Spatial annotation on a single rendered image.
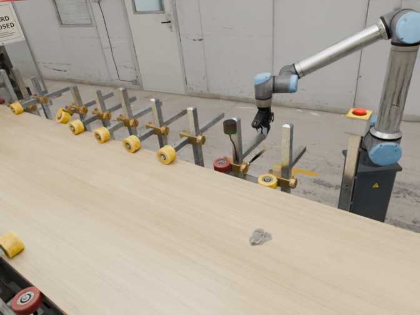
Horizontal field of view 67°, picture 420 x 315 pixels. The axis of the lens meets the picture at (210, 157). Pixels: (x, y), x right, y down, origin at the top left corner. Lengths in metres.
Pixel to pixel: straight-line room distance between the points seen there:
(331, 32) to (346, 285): 3.25
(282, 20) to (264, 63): 0.55
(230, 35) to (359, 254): 3.62
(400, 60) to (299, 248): 0.99
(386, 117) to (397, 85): 0.16
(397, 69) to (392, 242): 0.84
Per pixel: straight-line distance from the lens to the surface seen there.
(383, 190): 2.20
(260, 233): 1.13
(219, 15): 4.41
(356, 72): 4.03
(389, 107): 1.78
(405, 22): 1.66
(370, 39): 1.80
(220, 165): 1.48
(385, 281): 1.08
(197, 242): 1.13
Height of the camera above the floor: 1.71
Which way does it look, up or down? 31 degrees down
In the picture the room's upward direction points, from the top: 7 degrees counter-clockwise
